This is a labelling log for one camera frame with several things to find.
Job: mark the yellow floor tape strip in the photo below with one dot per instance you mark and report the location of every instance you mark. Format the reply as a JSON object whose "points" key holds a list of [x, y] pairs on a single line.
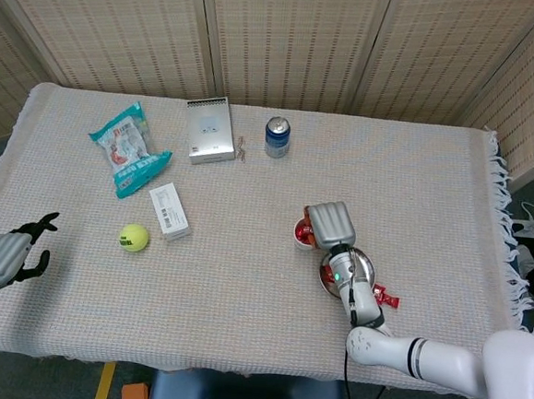
{"points": [[104, 385]]}

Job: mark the red candy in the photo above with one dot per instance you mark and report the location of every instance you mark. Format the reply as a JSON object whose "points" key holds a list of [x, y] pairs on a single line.
{"points": [[302, 233], [392, 302], [380, 292], [325, 272]]}

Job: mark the orange block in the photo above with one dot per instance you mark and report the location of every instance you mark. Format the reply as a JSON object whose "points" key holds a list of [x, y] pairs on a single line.
{"points": [[135, 398]]}

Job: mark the small pile of paper clips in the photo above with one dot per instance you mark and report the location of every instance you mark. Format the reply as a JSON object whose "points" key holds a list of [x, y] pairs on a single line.
{"points": [[242, 153]]}

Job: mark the silver metal bowl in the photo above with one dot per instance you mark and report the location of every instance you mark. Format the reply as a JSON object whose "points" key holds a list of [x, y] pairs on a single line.
{"points": [[367, 267]]}

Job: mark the small white barcode box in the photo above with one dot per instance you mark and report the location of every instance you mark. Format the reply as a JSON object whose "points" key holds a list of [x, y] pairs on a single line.
{"points": [[169, 210]]}

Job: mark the yellow tennis ball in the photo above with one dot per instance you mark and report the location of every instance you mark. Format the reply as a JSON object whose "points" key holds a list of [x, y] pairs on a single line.
{"points": [[136, 237]]}

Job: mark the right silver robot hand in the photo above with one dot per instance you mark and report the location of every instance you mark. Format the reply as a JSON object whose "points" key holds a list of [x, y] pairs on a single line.
{"points": [[334, 225]]}

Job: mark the white paper cup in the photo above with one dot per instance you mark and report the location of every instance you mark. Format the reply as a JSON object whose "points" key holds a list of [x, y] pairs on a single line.
{"points": [[301, 245]]}

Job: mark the white clamp stand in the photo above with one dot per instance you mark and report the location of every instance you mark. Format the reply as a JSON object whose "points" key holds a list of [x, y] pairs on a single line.
{"points": [[526, 227]]}

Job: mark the beige waffle-weave tablecloth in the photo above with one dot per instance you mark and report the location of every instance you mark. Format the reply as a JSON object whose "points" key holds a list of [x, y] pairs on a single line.
{"points": [[248, 198]]}

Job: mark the silver grey flat box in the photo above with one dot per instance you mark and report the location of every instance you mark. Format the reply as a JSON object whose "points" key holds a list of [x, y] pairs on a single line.
{"points": [[209, 132]]}

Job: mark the teal snack bag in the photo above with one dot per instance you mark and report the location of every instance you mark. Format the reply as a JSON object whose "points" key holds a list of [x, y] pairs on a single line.
{"points": [[129, 152]]}

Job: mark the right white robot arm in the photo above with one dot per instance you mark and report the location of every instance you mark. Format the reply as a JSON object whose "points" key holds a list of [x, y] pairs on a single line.
{"points": [[365, 304]]}

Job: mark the blue soda can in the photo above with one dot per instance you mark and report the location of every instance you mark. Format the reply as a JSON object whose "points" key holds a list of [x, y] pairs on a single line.
{"points": [[277, 142]]}

